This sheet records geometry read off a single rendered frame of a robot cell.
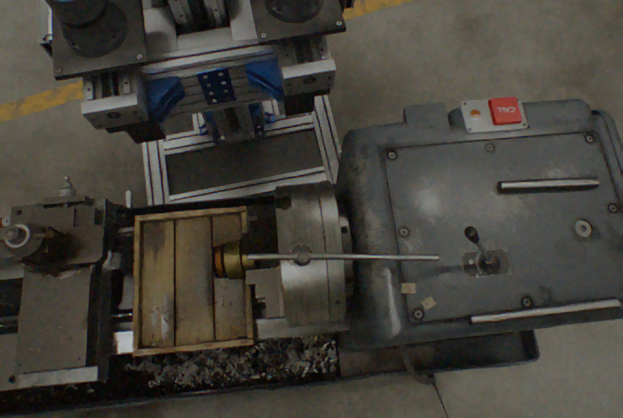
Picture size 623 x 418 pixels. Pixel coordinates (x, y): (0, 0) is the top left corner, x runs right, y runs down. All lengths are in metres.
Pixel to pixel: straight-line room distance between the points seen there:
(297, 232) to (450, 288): 0.31
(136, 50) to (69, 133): 1.43
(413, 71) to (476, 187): 1.67
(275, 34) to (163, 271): 0.67
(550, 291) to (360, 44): 1.93
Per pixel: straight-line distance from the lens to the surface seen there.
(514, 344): 1.75
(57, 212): 1.38
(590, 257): 1.06
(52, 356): 1.32
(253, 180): 2.07
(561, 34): 3.04
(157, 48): 1.38
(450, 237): 0.96
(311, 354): 1.59
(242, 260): 1.07
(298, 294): 0.96
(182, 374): 1.63
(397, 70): 2.61
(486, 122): 1.07
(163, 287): 1.33
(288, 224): 0.95
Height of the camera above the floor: 2.15
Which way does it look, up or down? 70 degrees down
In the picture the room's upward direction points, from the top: 3 degrees clockwise
